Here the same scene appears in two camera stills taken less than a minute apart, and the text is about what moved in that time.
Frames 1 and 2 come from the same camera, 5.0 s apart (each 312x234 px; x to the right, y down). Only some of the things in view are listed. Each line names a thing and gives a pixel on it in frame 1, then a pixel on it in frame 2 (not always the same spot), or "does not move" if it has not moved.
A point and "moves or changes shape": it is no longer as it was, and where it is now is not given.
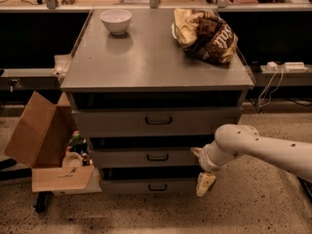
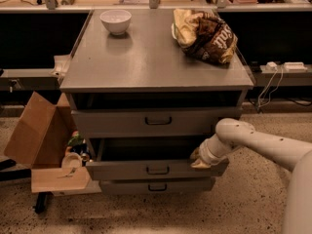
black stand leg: [41, 201] does not move
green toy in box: [76, 138] does not move
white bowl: [116, 20] does not move
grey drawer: [144, 158] moves or changes shape
